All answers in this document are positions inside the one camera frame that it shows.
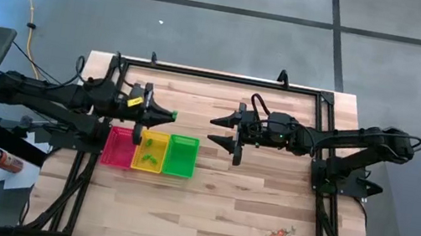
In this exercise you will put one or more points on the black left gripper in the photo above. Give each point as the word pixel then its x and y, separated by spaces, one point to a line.
pixel 126 113

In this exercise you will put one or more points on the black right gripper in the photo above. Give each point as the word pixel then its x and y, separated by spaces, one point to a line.
pixel 268 140

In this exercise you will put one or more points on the small green Halloween decoration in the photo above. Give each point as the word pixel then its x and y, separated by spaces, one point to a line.
pixel 174 115
pixel 145 157
pixel 153 160
pixel 149 142

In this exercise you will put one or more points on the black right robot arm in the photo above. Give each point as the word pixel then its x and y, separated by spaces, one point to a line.
pixel 351 138

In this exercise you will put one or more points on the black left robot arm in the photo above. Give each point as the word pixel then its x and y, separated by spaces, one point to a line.
pixel 49 90

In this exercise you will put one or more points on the yellow tape label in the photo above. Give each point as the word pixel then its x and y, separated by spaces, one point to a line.
pixel 134 102

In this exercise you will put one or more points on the yellow plastic basket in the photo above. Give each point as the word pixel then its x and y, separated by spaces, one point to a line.
pixel 159 148

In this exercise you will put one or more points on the green plastic basket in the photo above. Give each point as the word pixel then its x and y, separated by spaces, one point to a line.
pixel 181 157

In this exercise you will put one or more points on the red plastic basket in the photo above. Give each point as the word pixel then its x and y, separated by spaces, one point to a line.
pixel 118 150

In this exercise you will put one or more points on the white paper scrap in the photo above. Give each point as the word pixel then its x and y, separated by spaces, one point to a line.
pixel 161 22

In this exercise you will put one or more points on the white paper sheets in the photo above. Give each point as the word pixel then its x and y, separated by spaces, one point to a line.
pixel 20 181

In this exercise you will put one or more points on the black metal beam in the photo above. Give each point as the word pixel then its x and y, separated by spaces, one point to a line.
pixel 4 138

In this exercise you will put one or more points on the orange spray can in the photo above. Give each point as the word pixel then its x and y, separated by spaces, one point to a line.
pixel 4 160

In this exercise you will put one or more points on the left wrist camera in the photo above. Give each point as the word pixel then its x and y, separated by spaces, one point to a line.
pixel 131 111

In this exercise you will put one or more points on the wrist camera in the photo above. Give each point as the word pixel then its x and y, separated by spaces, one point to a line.
pixel 256 127
pixel 131 111

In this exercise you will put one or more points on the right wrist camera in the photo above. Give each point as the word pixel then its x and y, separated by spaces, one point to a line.
pixel 256 127

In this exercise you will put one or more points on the black aluminium table frame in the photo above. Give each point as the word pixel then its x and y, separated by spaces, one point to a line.
pixel 221 77

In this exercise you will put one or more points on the black frame bracket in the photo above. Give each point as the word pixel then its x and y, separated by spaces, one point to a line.
pixel 154 58
pixel 283 78

